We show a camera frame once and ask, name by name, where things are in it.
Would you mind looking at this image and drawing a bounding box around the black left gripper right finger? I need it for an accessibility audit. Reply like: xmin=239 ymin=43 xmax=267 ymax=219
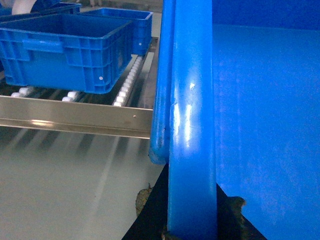
xmin=216 ymin=185 xmax=266 ymax=240

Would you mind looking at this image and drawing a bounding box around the empty blue crate on shelf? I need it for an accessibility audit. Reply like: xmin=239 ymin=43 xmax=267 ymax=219
xmin=0 ymin=14 xmax=133 ymax=94

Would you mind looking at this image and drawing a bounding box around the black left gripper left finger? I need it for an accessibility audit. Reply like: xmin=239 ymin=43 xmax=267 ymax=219
xmin=122 ymin=164 xmax=169 ymax=240

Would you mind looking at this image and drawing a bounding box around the far blue bin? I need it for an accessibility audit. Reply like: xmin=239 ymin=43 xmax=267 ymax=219
xmin=0 ymin=0 xmax=82 ymax=22

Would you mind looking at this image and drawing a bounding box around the small blue bin behind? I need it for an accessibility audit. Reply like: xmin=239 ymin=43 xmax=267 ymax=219
xmin=81 ymin=7 xmax=153 ymax=56

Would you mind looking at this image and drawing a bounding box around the large blue plastic crate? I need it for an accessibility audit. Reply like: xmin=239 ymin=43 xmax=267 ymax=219
xmin=149 ymin=0 xmax=320 ymax=240

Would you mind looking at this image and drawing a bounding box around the steel roller conveyor shelf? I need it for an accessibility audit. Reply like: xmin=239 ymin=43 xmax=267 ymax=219
xmin=0 ymin=37 xmax=159 ymax=139

